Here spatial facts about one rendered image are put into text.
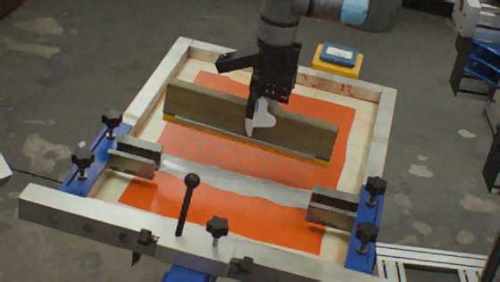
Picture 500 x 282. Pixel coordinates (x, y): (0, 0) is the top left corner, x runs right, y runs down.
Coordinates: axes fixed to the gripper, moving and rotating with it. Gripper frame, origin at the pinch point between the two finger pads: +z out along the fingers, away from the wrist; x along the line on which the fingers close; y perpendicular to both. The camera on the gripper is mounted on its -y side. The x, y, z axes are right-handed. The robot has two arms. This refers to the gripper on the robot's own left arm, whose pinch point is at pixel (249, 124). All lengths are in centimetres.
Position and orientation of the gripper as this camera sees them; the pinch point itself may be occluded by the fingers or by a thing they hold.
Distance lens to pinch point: 178.1
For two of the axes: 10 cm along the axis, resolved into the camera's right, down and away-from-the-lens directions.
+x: 2.3, -4.9, 8.4
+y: 9.6, 2.4, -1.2
